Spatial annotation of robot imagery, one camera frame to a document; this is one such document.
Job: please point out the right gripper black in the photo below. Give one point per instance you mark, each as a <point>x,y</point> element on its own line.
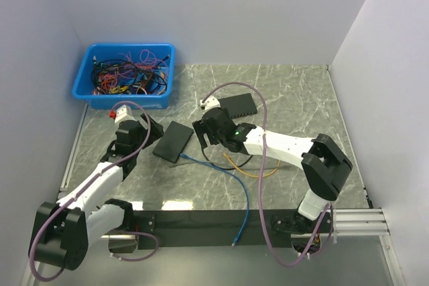
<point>201,128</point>

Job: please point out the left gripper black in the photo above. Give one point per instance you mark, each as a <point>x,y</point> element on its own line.
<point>155,131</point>

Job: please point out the black network switch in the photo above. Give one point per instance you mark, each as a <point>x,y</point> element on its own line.
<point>172,144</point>
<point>238,106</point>

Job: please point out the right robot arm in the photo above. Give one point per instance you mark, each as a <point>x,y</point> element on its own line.
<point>323,162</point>

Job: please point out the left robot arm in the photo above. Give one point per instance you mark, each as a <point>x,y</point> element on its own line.
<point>64,230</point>

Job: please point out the blue plastic bin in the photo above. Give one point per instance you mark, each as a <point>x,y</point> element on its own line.
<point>113,72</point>

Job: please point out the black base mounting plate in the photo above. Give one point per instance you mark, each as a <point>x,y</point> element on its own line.
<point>178,228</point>

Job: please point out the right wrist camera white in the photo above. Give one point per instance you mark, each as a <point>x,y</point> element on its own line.
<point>210,103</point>

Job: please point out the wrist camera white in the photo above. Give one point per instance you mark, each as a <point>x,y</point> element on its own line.
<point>123,113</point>
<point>210,103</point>

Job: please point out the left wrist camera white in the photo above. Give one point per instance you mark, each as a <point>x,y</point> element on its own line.
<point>123,113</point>

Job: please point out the aluminium rail frame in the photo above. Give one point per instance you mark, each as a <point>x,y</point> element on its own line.
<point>348,222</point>

